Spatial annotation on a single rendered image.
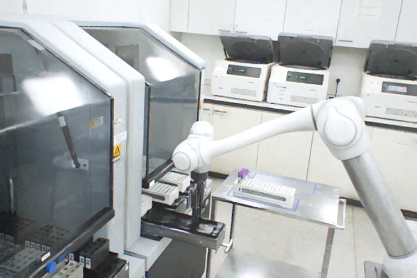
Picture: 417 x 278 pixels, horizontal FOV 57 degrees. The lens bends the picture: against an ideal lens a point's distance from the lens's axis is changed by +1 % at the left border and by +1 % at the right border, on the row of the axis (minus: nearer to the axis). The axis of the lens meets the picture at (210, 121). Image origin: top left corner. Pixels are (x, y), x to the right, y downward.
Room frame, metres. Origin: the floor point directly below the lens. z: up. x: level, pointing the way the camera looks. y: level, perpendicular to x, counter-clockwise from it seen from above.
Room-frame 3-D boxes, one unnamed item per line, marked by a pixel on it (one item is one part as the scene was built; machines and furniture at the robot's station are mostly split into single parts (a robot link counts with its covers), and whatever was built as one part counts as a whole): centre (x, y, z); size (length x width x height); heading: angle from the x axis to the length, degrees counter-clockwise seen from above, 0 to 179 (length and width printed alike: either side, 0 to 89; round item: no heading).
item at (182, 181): (1.87, 0.24, 0.83); 0.30 x 0.10 x 0.06; 73
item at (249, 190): (1.79, -0.29, 0.85); 0.30 x 0.10 x 0.06; 71
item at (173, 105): (1.84, 0.39, 1.28); 0.61 x 0.51 x 0.63; 163
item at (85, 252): (1.18, 0.38, 0.85); 0.12 x 0.02 x 0.06; 161
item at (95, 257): (1.17, 0.36, 0.85); 0.12 x 0.02 x 0.06; 163
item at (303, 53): (3.93, -0.88, 1.24); 0.62 x 0.56 x 0.69; 163
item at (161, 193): (1.73, 0.29, 0.83); 0.30 x 0.10 x 0.06; 73
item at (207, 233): (1.55, 0.22, 0.78); 0.73 x 0.14 x 0.09; 73
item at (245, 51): (4.10, -0.32, 1.22); 0.62 x 0.56 x 0.64; 161
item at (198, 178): (1.54, 0.03, 1.00); 0.08 x 0.07 x 0.09; 163
